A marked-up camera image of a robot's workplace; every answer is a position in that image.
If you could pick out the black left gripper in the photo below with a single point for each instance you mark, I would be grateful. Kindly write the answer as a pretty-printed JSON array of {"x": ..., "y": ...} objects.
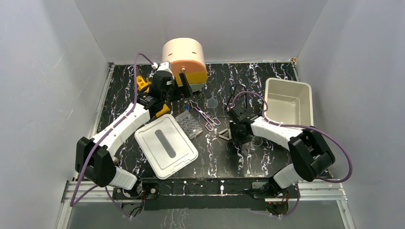
[{"x": 178, "y": 89}]

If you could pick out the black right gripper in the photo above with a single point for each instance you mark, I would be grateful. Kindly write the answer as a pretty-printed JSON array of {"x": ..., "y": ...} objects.
[{"x": 237, "y": 139}]

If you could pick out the clear plastic tube rack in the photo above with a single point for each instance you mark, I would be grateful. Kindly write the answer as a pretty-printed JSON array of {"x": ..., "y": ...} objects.
[{"x": 189, "y": 124}]

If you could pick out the yellow test tube rack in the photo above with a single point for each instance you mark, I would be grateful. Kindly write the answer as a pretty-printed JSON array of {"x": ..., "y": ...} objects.
[{"x": 155, "y": 106}]

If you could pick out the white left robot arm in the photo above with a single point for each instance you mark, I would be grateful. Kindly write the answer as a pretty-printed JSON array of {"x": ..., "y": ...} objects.
[{"x": 94, "y": 155}]

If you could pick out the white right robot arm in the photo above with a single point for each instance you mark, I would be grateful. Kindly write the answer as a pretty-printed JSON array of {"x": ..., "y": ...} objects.
[{"x": 309, "y": 152}]

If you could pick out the white clay pipe triangle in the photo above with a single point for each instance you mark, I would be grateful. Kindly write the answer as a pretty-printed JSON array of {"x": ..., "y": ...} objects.
[{"x": 225, "y": 134}]

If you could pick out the clear glass dish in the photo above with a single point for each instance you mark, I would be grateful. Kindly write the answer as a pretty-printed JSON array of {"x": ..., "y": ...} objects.
[{"x": 254, "y": 144}]

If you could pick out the clear plastic funnel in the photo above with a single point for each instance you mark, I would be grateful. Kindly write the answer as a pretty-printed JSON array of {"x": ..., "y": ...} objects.
[{"x": 212, "y": 102}]

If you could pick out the round white drawer cabinet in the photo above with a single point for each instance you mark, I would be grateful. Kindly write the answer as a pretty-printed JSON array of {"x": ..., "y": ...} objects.
[{"x": 186, "y": 56}]

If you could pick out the white plastic bin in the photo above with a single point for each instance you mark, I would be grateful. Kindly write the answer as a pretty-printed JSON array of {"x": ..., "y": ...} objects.
[{"x": 289, "y": 102}]

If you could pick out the white bin lid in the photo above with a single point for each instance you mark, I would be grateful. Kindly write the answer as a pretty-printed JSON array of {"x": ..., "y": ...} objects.
[{"x": 166, "y": 146}]

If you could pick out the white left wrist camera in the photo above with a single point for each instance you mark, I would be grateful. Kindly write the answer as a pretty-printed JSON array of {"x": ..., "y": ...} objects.
[{"x": 163, "y": 66}]

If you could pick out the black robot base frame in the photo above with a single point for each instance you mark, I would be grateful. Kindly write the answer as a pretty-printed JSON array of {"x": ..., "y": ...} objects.
[{"x": 256, "y": 193}]

